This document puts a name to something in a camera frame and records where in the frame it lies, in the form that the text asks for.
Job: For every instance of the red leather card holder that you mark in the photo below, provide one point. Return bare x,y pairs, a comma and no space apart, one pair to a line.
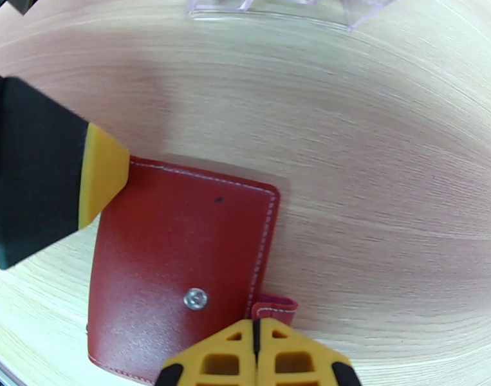
168,244

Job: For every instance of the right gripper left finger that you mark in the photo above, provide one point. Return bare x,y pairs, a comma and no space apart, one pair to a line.
245,344

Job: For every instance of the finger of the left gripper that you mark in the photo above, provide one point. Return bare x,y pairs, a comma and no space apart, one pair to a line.
48,176

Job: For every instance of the clear acrylic card stand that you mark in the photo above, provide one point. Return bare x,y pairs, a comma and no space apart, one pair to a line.
362,15

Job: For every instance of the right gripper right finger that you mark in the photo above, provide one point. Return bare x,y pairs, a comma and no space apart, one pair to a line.
265,344

